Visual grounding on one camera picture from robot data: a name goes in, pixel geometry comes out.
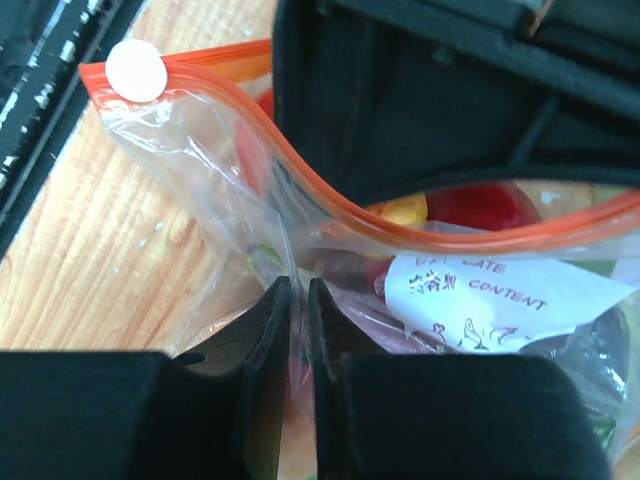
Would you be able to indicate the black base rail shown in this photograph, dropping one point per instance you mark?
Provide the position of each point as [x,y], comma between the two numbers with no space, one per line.
[42,44]

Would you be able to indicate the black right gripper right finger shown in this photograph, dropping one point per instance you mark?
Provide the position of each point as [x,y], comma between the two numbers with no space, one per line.
[389,416]

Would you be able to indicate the clear zip top bag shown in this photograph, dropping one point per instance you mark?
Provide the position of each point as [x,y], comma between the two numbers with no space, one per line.
[561,288]

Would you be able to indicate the fake strawberry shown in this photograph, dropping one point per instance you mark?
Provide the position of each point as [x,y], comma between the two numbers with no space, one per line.
[254,156]

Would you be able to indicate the fake red apple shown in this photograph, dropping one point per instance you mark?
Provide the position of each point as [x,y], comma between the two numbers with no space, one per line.
[492,207]

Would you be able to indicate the fake yellow orange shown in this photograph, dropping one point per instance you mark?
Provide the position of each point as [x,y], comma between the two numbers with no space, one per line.
[408,211]

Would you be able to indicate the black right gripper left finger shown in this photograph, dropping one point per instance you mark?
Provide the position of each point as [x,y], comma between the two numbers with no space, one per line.
[213,412]

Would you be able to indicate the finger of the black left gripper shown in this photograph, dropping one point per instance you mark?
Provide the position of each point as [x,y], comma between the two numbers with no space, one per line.
[387,98]

